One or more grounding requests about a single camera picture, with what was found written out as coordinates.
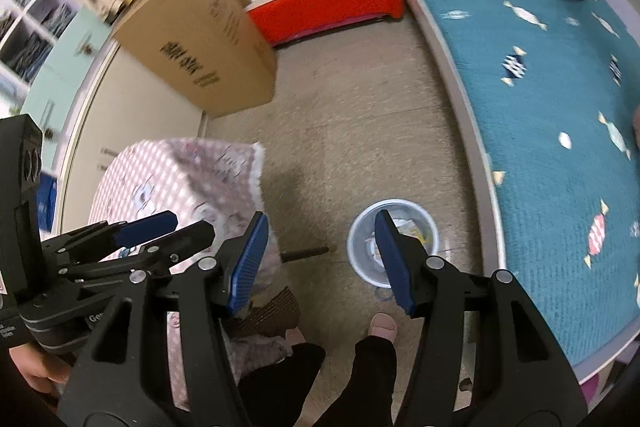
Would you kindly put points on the brown woven stool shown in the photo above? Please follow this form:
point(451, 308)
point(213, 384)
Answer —
point(272, 314)

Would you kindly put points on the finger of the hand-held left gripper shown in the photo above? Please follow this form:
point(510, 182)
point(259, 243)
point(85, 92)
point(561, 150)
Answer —
point(170, 247)
point(145, 227)

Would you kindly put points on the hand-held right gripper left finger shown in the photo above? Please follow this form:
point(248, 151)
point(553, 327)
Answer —
point(247, 262)

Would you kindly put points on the large cardboard box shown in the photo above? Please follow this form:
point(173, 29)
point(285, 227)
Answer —
point(200, 37)

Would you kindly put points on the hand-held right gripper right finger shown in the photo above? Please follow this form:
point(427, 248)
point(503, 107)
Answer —
point(395, 257)

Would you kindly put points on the white low cabinet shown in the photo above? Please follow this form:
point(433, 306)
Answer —
point(125, 107)

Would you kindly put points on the mint green bunk bed frame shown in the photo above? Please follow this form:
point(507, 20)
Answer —
point(480, 147)

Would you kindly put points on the black table leg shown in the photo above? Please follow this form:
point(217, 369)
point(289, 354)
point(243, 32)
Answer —
point(305, 253)

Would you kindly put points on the lilac shelf cabinet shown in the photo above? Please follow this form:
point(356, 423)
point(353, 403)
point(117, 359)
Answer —
point(75, 37)

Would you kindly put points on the blue plastic bucket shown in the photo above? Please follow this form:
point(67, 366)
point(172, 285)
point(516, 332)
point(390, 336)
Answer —
point(362, 267)

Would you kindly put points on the pink slipper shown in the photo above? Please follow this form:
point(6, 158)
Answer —
point(383, 326)

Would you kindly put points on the yellow snack wrapper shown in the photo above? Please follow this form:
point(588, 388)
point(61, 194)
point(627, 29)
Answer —
point(422, 235)

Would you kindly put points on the round table pink checked tablecloth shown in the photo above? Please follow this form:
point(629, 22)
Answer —
point(165, 177)

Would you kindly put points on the person's right leg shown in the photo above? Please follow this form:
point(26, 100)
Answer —
point(375, 372)

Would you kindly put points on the person's left hand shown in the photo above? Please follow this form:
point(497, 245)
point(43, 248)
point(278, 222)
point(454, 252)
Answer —
point(40, 369)

